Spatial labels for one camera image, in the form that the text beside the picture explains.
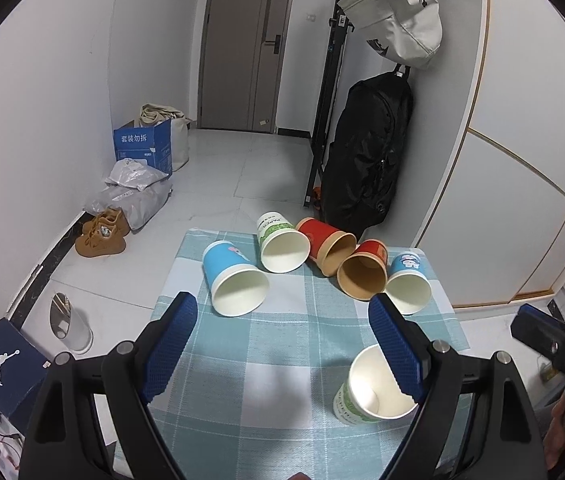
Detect small blue paper cup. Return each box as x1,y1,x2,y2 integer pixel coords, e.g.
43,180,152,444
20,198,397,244
385,252,431,316

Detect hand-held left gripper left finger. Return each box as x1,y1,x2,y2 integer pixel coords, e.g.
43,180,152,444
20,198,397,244
18,291,199,480

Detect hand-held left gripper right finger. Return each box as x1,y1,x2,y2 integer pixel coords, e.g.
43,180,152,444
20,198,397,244
368,292,548,480

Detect grey brown door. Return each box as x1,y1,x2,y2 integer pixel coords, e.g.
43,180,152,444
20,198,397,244
197,0,297,134

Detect white wardrobe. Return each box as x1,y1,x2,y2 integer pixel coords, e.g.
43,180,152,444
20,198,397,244
415,0,565,311

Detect brown shoe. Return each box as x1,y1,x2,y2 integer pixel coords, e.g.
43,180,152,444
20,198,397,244
82,208,131,237
75,227,128,259

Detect beige cloth bag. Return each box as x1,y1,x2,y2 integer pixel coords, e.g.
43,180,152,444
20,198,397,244
138,104,193,172

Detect light grey shoulder bag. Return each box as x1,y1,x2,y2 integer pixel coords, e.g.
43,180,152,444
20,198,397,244
336,0,444,70

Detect red paper cup brown inside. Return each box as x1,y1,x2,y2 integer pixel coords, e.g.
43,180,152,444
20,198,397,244
295,217,358,278
337,239,389,302

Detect blue cardboard box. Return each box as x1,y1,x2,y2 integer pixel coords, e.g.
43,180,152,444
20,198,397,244
114,119,174,177

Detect large blue paper cup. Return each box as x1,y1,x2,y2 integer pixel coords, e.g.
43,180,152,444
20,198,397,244
202,240,270,317

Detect grey plastic parcel bag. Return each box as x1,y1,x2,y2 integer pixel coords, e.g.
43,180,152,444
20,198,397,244
106,158,170,192
84,180,173,232

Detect green white paper cup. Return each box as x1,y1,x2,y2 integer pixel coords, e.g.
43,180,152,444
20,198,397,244
332,344,420,427
255,211,311,275

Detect black metal rack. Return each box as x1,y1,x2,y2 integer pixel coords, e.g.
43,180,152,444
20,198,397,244
303,10,352,209

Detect black backpack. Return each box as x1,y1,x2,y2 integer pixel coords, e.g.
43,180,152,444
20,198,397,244
321,71,415,242

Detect teal checked tablecloth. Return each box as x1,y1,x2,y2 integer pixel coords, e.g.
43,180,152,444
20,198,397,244
112,229,470,480

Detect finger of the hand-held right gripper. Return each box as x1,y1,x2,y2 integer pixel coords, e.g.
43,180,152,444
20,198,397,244
511,303,565,362

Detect dark blue shoe box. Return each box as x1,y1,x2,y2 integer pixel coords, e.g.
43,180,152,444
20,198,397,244
0,318,53,417

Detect white trash bin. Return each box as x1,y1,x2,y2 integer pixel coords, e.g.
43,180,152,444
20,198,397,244
50,292,94,354

